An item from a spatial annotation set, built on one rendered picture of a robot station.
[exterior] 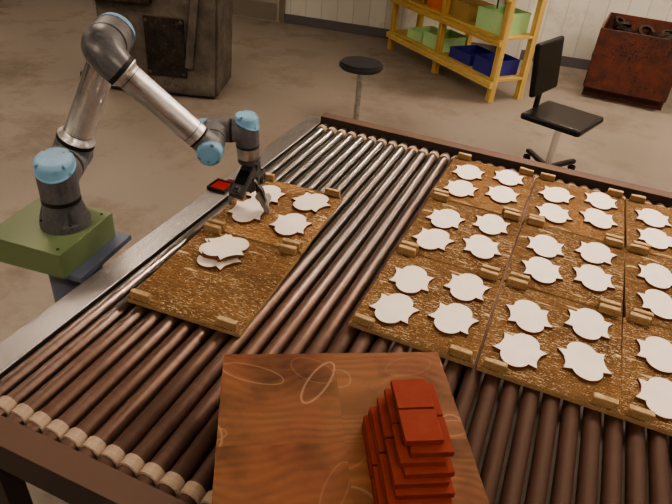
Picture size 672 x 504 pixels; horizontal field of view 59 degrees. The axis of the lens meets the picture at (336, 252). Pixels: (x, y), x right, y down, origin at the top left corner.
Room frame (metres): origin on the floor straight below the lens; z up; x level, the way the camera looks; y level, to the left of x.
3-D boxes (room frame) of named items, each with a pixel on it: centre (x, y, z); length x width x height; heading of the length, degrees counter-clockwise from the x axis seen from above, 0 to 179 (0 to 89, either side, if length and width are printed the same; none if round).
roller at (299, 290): (1.62, 0.02, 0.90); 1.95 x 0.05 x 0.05; 160
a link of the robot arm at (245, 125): (1.75, 0.32, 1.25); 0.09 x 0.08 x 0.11; 97
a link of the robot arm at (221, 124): (1.73, 0.42, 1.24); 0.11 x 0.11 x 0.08; 7
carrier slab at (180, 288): (1.40, 0.34, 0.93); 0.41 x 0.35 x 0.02; 163
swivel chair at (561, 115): (4.28, -1.57, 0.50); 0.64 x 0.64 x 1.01
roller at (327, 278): (1.60, -0.03, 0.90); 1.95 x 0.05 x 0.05; 160
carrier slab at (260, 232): (1.80, 0.22, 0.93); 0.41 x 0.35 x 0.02; 163
